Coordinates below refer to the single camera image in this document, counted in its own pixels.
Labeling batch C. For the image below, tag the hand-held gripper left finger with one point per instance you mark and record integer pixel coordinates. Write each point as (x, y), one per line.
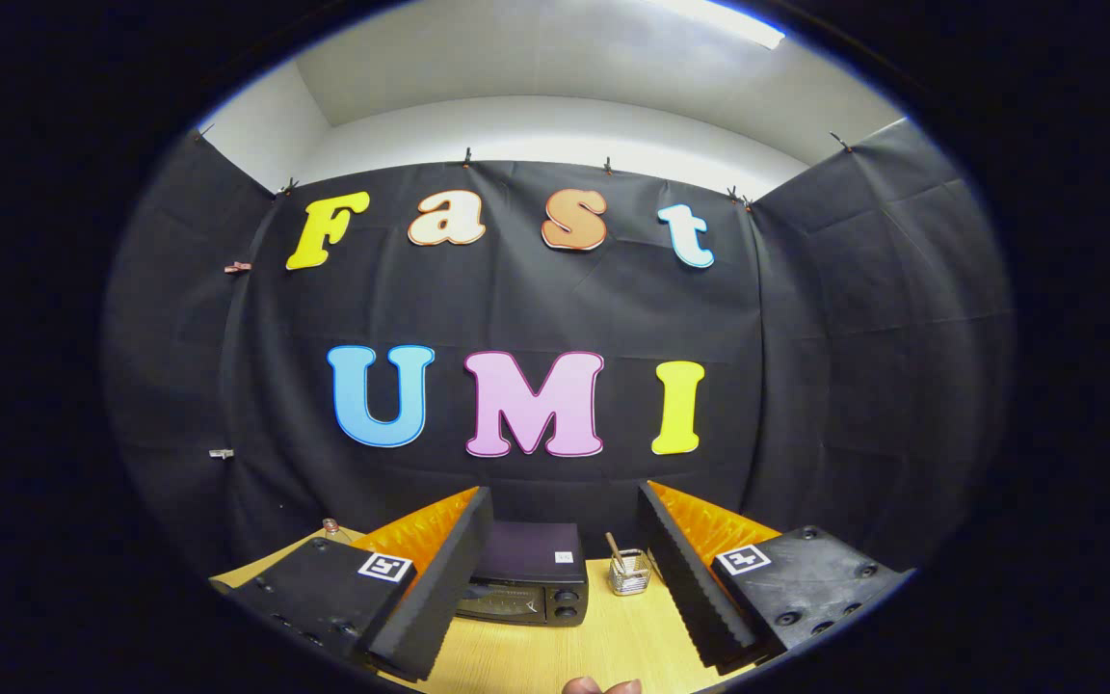
(444, 588)

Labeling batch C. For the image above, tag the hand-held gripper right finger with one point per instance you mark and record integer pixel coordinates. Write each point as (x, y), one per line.
(685, 588)

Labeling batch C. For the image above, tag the black toaster oven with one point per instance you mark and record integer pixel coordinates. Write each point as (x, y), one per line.
(531, 554)

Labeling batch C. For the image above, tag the wooden utensil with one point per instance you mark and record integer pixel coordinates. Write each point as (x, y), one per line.
(614, 547)

